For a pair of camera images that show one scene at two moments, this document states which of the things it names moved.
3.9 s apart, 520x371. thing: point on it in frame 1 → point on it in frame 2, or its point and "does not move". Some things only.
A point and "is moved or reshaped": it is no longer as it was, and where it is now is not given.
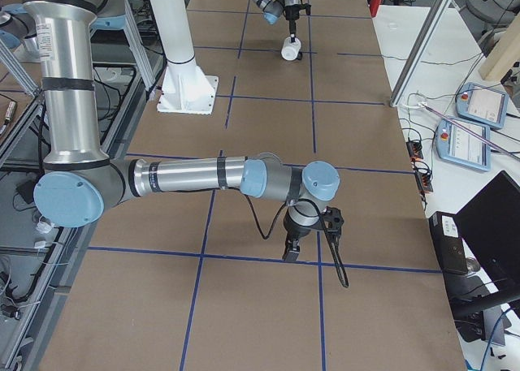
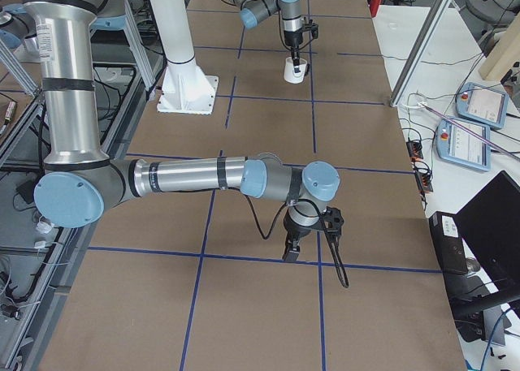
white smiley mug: x=290 y=49 is moved or reshaped
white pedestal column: x=185 y=88 does not move
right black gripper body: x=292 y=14 → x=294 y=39
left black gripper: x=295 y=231 does not move
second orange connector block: x=424 y=182 does not move
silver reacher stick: x=470 y=130 does not move
